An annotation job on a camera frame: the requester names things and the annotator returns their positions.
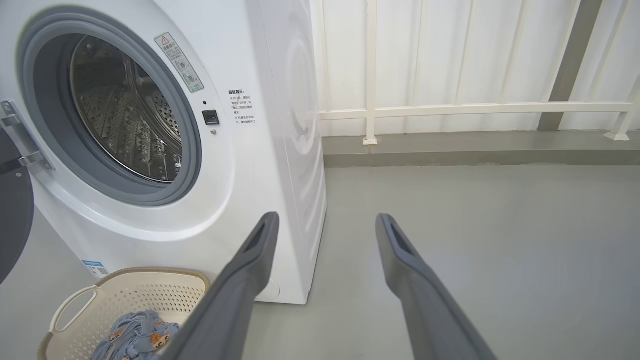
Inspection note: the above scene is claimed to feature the blue energy label sticker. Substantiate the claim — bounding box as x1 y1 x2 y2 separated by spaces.
82 260 110 280

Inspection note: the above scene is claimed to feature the grey warning label sticker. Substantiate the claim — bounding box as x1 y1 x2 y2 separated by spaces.
154 32 205 94

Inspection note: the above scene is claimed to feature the blue bear print garment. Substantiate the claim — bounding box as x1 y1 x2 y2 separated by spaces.
91 310 180 360

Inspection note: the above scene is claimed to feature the cream perforated laundry basket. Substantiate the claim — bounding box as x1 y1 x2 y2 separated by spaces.
37 267 211 360

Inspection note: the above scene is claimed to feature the white metal railing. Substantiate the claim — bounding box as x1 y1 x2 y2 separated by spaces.
317 0 640 146

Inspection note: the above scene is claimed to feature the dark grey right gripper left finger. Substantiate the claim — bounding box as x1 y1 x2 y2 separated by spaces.
160 212 280 360

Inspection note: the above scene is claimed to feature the metal door hinge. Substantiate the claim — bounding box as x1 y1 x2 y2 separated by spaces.
0 100 54 174

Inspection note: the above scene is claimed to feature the black round glass washer door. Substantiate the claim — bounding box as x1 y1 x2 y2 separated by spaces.
0 127 35 286

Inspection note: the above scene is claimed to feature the white front-load washing machine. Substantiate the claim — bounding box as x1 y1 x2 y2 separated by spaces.
0 0 329 305

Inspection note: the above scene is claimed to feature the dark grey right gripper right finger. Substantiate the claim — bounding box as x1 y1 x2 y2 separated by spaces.
375 213 499 360

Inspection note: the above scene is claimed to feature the round white filter cover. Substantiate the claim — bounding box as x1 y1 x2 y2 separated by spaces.
257 277 282 302

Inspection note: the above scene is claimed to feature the stainless steel washing machine drum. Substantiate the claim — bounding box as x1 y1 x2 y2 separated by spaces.
70 35 184 184

